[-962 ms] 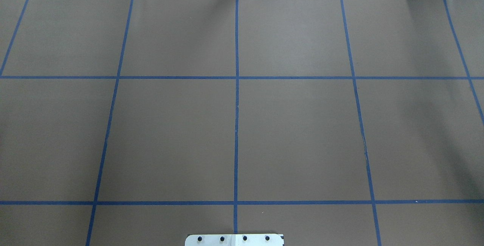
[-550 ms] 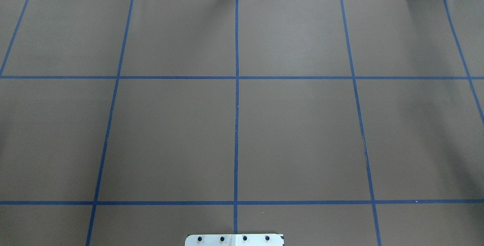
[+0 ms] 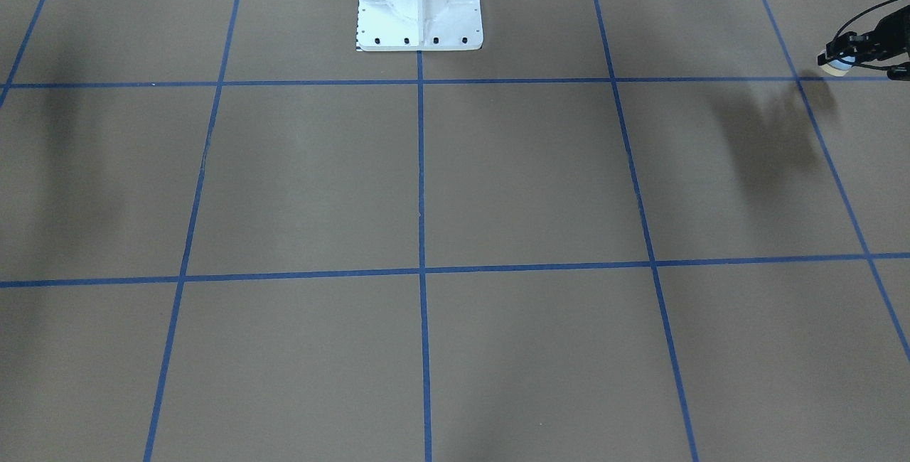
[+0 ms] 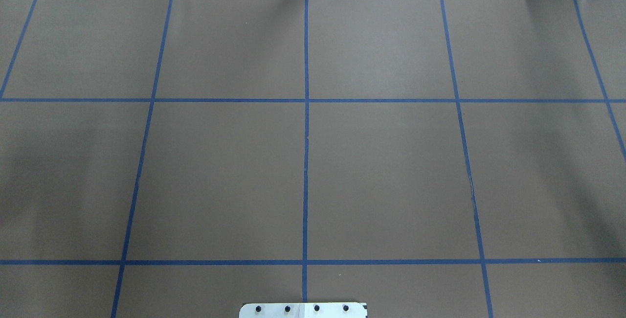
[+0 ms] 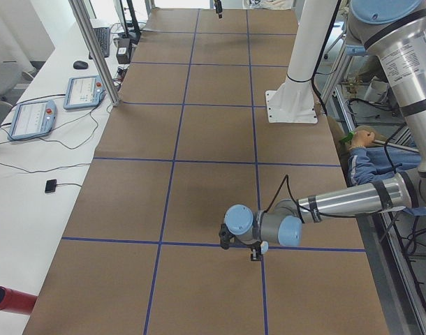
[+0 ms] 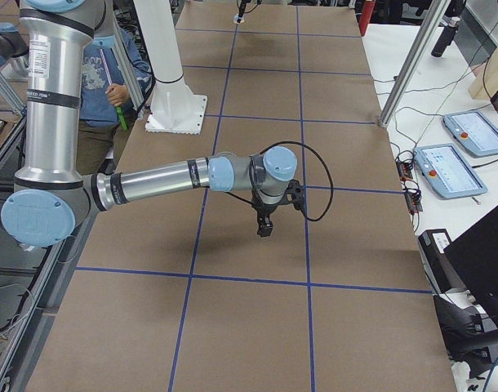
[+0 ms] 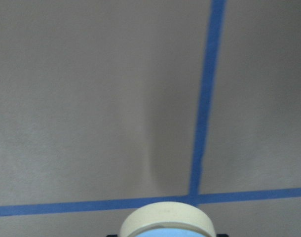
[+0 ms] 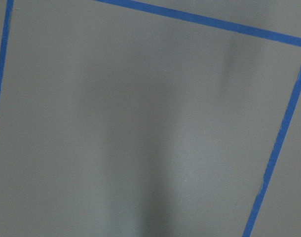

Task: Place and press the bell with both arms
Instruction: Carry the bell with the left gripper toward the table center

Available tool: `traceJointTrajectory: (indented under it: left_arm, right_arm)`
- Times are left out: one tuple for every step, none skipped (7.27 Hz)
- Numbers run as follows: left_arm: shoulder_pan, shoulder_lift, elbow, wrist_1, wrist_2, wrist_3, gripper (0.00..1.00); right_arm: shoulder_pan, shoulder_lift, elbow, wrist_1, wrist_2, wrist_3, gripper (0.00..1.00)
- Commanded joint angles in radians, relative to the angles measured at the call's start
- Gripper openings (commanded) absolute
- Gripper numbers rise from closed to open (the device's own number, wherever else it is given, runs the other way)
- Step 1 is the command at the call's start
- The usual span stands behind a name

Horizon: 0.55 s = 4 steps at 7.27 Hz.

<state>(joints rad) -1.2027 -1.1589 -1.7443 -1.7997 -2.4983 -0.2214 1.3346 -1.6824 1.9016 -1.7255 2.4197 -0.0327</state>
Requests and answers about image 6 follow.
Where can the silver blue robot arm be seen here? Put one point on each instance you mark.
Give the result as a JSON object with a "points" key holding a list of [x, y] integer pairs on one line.
{"points": [[51, 198]]}

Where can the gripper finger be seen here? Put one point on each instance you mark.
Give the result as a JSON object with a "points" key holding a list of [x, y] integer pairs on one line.
{"points": [[261, 229], [268, 228]]}

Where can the black monitor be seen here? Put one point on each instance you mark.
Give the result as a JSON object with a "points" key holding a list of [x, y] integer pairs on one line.
{"points": [[474, 256]]}

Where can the white camera pole with base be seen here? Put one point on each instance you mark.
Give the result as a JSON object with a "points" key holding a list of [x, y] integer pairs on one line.
{"points": [[174, 107]]}

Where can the aluminium frame post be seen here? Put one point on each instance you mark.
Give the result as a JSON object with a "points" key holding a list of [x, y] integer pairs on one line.
{"points": [[421, 41]]}

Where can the orange electronics board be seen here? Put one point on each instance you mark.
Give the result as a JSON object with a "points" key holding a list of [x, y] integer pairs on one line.
{"points": [[410, 187]]}

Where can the person in blue sweater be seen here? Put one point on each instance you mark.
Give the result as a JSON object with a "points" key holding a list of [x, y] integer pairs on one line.
{"points": [[99, 131]]}

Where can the wooden board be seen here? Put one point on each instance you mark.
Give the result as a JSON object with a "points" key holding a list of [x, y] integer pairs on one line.
{"points": [[485, 85]]}

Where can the far blue teach pendant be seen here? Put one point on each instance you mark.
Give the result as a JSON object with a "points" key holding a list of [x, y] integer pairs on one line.
{"points": [[475, 133]]}

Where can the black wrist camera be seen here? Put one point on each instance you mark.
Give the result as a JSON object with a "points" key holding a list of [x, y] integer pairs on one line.
{"points": [[294, 195]]}

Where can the near blue teach pendant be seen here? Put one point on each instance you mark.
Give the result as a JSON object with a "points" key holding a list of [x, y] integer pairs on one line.
{"points": [[448, 173]]}

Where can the black water bottle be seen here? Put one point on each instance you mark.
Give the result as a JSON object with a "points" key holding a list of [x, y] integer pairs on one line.
{"points": [[446, 37]]}

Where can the green pen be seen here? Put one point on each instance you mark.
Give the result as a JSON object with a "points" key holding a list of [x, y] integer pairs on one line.
{"points": [[121, 118]]}

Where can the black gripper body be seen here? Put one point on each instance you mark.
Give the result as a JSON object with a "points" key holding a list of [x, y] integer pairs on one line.
{"points": [[265, 209], [242, 5]]}

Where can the blue teach pendant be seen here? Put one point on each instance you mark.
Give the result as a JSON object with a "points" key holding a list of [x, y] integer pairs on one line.
{"points": [[448, 173], [475, 133]]}

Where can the blue white call bell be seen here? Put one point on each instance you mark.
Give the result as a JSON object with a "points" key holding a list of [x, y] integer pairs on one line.
{"points": [[238, 20]]}

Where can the black box with label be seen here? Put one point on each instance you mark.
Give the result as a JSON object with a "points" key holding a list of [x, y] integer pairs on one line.
{"points": [[442, 275]]}

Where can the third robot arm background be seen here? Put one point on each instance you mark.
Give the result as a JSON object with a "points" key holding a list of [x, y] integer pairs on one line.
{"points": [[13, 48]]}

